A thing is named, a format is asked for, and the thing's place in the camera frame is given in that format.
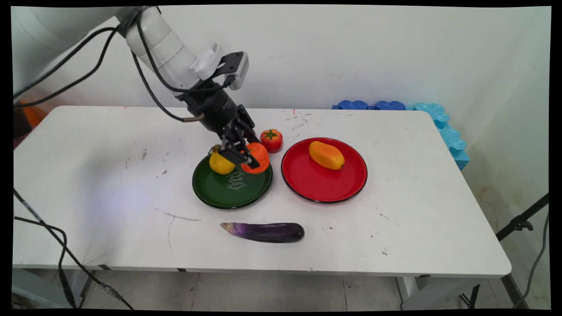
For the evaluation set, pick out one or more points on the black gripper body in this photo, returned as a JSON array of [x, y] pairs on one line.
[[215, 109]]

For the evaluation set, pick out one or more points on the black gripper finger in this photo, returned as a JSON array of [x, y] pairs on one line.
[[248, 127], [233, 147]]

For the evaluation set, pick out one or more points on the orange toy tangerine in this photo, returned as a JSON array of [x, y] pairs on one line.
[[259, 158]]

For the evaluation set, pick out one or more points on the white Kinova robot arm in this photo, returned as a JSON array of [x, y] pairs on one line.
[[162, 44]]

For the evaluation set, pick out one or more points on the yellow toy apple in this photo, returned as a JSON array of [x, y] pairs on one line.
[[219, 166]]

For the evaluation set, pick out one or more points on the red toy tomato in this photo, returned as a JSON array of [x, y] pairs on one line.
[[272, 141]]

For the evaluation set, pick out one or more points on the dark green round plate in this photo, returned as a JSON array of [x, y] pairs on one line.
[[219, 188]]

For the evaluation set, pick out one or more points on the orange-yellow toy mango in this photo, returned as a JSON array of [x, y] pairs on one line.
[[327, 156]]

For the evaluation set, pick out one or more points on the purple toy eggplant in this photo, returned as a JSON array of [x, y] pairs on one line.
[[268, 232]]

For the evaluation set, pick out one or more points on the red round plate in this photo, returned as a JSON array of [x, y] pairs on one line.
[[320, 184]]

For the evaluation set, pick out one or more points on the dark blue foam mat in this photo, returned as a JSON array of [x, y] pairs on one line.
[[351, 105], [388, 105]]

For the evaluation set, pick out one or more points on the orange object behind table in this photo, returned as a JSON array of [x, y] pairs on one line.
[[33, 115]]

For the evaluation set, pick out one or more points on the light blue foam mat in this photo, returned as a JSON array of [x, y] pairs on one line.
[[448, 131]]

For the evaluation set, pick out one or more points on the white table leg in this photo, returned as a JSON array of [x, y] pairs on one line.
[[421, 292]]

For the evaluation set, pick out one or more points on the black tripod stand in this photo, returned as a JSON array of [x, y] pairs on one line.
[[520, 223]]

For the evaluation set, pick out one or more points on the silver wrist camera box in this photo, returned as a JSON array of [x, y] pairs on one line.
[[239, 70]]

